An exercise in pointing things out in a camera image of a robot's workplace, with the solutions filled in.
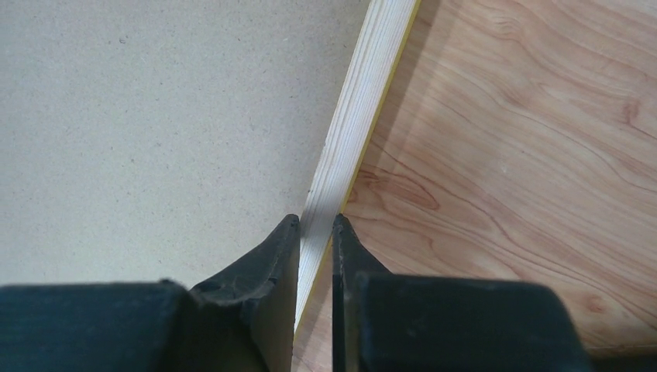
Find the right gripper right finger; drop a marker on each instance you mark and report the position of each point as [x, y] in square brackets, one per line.
[382, 321]

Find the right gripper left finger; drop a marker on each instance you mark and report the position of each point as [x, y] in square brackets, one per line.
[240, 319]

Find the yellow wooden picture frame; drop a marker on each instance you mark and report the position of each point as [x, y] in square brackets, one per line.
[379, 46]

